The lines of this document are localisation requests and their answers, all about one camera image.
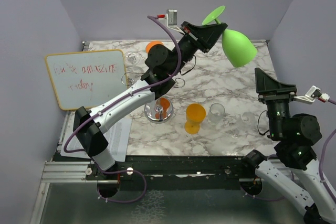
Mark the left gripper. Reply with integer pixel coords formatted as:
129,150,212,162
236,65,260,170
169,22,227,76

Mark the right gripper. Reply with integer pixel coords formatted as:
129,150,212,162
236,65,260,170
254,67,296,137

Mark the green wine glass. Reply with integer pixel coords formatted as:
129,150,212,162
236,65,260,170
202,5,257,68

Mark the orange wine glass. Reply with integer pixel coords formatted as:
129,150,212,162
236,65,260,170
184,103,206,134
145,40,163,54

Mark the clear wine glass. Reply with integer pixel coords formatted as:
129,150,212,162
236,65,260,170
124,51,144,78
231,112,256,138

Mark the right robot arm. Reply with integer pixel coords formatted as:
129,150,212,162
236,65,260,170
241,68,335,223

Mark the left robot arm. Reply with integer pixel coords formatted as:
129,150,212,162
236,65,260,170
73,22,227,179

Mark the orange wine glass front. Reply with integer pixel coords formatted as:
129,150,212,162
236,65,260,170
184,103,206,134

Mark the chrome wine glass rack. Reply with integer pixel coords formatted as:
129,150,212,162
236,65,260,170
121,70,174,124

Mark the clear glass centre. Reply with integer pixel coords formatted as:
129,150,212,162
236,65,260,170
207,103,225,125

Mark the yellow framed whiteboard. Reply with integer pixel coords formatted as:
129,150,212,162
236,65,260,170
45,49,127,111

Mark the printed paper sheet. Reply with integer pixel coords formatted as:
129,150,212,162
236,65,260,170
60,114,132,162

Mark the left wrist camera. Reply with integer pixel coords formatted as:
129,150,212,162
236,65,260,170
156,9,182,33

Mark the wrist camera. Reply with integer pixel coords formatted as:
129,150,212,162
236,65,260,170
156,9,182,33
294,86,330,104

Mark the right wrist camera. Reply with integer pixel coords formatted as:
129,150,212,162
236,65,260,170
294,86,330,104

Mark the black base frame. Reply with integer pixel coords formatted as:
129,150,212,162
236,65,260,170
53,153,256,193

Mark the aluminium rail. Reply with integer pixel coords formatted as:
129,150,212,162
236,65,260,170
41,161,118,184

